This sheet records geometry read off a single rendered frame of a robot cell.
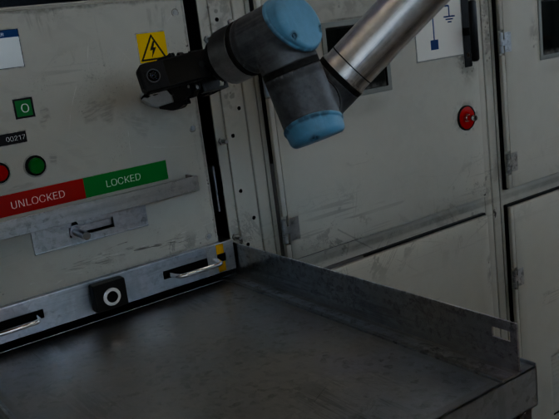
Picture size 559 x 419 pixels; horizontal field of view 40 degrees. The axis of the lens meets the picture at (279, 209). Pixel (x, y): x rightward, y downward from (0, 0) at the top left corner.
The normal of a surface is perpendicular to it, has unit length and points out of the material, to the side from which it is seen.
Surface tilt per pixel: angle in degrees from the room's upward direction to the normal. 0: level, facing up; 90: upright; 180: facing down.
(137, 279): 90
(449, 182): 90
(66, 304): 90
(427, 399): 0
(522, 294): 90
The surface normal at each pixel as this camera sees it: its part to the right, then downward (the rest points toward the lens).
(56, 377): -0.12, -0.97
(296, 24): 0.67, -0.29
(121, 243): 0.58, 0.11
